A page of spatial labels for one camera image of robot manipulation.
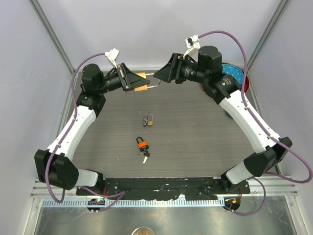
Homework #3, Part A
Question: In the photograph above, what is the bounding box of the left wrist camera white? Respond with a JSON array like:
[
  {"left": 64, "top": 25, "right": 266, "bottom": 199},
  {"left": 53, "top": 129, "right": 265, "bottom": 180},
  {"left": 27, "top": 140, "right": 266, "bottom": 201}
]
[{"left": 105, "top": 48, "right": 120, "bottom": 68}]

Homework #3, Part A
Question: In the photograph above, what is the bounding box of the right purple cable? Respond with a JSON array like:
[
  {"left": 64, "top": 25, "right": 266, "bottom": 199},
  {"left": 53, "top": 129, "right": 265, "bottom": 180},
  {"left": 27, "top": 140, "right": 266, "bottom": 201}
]
[{"left": 198, "top": 30, "right": 313, "bottom": 216}]

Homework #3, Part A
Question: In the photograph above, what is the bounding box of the blue dotted plate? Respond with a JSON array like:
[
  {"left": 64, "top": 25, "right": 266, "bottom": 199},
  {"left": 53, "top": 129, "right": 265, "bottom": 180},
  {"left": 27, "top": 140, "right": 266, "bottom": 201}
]
[{"left": 222, "top": 63, "right": 244, "bottom": 85}]

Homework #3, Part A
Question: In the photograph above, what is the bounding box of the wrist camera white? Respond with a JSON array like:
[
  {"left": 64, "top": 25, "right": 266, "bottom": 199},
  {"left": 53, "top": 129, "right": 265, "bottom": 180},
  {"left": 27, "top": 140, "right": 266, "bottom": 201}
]
[
  {"left": 105, "top": 48, "right": 120, "bottom": 68},
  {"left": 183, "top": 35, "right": 201, "bottom": 58}
]

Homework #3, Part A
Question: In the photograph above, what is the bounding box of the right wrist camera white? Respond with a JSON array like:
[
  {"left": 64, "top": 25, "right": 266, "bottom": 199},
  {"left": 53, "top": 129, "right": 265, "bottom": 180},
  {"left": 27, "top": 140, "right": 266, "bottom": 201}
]
[{"left": 183, "top": 35, "right": 201, "bottom": 58}]

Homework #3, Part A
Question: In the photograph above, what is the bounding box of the white slotted cable duct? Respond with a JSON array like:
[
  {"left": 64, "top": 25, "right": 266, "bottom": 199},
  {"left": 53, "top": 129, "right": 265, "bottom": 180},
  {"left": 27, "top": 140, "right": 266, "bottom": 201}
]
[{"left": 41, "top": 197, "right": 224, "bottom": 208}]

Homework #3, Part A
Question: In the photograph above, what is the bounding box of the small brass padlock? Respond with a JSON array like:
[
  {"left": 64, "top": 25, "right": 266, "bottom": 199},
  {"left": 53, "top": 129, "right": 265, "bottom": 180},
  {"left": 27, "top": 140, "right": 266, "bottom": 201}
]
[{"left": 147, "top": 114, "right": 153, "bottom": 126}]

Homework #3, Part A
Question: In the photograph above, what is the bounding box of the orange black padlock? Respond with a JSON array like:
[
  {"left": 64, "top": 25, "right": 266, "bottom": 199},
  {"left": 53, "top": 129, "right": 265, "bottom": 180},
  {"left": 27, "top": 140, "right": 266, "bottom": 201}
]
[{"left": 136, "top": 137, "right": 149, "bottom": 152}]

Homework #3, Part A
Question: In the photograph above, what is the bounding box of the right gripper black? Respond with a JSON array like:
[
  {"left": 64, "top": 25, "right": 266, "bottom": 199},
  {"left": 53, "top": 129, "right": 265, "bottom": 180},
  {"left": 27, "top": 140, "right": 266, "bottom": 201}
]
[{"left": 154, "top": 53, "right": 208, "bottom": 85}]

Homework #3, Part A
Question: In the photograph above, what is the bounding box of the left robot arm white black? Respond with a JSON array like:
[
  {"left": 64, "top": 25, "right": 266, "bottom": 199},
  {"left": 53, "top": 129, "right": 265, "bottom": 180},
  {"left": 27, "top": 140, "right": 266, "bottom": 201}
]
[{"left": 34, "top": 63, "right": 150, "bottom": 195}]

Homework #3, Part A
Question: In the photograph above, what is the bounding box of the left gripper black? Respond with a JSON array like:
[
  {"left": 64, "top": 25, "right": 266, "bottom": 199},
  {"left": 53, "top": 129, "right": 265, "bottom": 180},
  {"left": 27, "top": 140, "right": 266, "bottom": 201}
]
[{"left": 97, "top": 63, "right": 149, "bottom": 94}]

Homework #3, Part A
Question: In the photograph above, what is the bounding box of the small padlock key bunch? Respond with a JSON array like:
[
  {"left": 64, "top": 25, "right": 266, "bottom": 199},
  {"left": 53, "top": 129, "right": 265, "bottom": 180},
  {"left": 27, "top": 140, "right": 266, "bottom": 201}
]
[{"left": 143, "top": 114, "right": 149, "bottom": 127}]

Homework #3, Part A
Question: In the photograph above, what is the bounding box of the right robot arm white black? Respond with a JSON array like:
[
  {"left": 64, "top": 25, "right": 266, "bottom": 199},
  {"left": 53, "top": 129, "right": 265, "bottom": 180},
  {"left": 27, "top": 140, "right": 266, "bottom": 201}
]
[{"left": 154, "top": 46, "right": 292, "bottom": 193}]

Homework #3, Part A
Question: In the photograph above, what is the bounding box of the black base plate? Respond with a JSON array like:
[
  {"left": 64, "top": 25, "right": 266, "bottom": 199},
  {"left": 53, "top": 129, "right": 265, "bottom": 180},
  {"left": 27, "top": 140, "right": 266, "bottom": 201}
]
[{"left": 91, "top": 177, "right": 250, "bottom": 201}]

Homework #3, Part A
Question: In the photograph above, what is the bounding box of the red round tray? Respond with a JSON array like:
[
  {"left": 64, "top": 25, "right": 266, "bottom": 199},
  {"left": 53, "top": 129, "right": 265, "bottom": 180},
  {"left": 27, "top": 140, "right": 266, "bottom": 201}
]
[{"left": 244, "top": 75, "right": 250, "bottom": 94}]

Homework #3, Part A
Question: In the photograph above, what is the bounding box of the large brass padlock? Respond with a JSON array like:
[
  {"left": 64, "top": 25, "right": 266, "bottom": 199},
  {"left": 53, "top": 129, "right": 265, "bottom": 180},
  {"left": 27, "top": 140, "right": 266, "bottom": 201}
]
[{"left": 136, "top": 72, "right": 161, "bottom": 90}]

